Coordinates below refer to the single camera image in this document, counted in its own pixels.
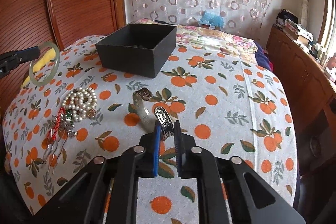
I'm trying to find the pile of folded clothes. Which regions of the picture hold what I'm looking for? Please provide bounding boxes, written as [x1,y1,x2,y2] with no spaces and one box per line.
[274,9,314,43]

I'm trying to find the red twisted cord bracelet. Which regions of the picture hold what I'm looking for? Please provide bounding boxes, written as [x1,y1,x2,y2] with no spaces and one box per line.
[47,108,66,140]

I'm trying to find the small cardboard box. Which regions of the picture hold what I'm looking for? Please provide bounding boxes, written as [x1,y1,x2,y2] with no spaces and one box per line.
[201,23,223,30]

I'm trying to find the row of small bottles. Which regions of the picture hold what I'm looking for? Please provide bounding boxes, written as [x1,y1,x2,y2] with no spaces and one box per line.
[314,42,336,83]

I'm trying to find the wooden frame window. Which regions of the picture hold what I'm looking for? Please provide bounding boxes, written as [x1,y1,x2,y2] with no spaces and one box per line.
[324,0,336,56]

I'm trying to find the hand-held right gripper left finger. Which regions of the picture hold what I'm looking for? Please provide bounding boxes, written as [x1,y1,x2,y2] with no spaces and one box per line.
[31,120,162,224]

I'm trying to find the silver hairpin with charms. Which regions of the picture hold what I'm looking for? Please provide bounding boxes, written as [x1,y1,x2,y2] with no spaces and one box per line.
[42,115,79,170]

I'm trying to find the dark waste bin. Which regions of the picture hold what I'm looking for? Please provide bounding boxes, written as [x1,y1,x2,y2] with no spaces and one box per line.
[309,135,324,157]

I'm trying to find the white pearl necklace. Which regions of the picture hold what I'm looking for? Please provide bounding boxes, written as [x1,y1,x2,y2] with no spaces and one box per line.
[62,88,98,122]

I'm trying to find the orange fruit print cloth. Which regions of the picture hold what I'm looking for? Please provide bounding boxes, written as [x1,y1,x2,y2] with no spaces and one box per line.
[3,35,296,224]

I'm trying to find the pale green jade bangle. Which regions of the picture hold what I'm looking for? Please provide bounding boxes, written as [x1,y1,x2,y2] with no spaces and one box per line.
[28,41,61,86]

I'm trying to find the floral blanket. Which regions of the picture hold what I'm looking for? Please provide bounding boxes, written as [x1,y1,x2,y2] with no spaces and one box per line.
[126,18,259,62]

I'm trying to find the brown wooden cabinet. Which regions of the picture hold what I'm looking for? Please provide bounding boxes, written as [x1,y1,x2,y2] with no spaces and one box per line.
[266,26,336,180]

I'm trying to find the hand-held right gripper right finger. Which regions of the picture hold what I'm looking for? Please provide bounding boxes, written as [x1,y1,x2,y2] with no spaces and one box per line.
[173,120,307,224]

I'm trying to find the yellow plush toy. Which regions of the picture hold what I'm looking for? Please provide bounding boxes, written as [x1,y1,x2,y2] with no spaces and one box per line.
[22,52,54,88]

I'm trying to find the dark blue blanket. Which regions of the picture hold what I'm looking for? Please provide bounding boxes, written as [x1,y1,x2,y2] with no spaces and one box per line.
[253,40,275,72]

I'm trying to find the black cardboard box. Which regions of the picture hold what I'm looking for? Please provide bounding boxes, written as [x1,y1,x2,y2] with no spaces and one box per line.
[95,23,177,79]

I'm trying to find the silver cuff bracelet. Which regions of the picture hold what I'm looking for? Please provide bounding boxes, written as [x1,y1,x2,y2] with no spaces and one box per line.
[133,88,154,132]

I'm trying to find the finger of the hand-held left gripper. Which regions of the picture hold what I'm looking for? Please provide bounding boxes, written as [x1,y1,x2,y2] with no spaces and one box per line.
[0,47,42,77]

